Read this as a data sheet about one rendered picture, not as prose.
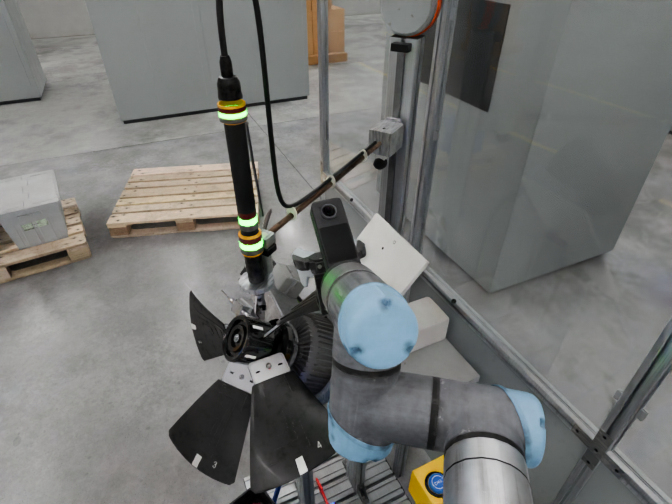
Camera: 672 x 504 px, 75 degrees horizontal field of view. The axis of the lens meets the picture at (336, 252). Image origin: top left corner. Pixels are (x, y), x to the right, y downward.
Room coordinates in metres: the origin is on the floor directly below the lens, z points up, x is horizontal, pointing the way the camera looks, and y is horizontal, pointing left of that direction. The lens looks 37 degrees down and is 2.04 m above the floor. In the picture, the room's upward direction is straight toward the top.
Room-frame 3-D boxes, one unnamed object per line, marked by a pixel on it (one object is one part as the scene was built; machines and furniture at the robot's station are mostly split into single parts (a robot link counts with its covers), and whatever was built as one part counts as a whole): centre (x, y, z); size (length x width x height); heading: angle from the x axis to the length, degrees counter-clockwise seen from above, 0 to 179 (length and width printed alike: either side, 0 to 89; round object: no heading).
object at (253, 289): (0.68, 0.16, 1.50); 0.09 x 0.07 x 0.10; 150
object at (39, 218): (2.87, 2.31, 0.31); 0.60 x 0.42 x 0.33; 31
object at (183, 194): (3.50, 1.31, 0.07); 1.20 x 1.00 x 0.15; 98
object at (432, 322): (1.10, -0.28, 0.92); 0.17 x 0.16 x 0.11; 115
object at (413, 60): (1.30, -0.20, 0.90); 0.08 x 0.06 x 1.80; 60
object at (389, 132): (1.22, -0.15, 1.55); 0.10 x 0.07 x 0.09; 150
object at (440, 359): (1.01, -0.29, 0.85); 0.36 x 0.24 x 0.03; 25
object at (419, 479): (0.48, -0.26, 1.02); 0.16 x 0.10 x 0.11; 115
